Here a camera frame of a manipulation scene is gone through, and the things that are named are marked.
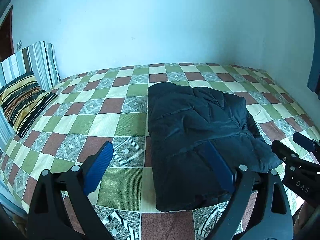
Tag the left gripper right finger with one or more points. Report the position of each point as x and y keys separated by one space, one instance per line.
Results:
x=223 y=174

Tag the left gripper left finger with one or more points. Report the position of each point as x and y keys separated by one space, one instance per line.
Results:
x=95 y=166

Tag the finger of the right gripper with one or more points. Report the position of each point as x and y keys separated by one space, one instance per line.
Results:
x=308 y=144
x=284 y=153

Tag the black puffer jacket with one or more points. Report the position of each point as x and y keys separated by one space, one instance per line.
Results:
x=180 y=119

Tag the blue curtain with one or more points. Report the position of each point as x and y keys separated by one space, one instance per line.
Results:
x=313 y=81

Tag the checkered bed cover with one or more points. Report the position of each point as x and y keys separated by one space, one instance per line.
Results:
x=111 y=105

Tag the striped dark yellow pillow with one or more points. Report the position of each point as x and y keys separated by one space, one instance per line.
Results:
x=22 y=101

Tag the striped light pillow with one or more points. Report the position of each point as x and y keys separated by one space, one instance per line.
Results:
x=38 y=58

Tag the dark wooden door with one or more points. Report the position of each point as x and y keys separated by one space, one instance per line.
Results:
x=6 y=43

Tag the wall switch plate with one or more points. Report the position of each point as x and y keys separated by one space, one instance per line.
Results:
x=19 y=45

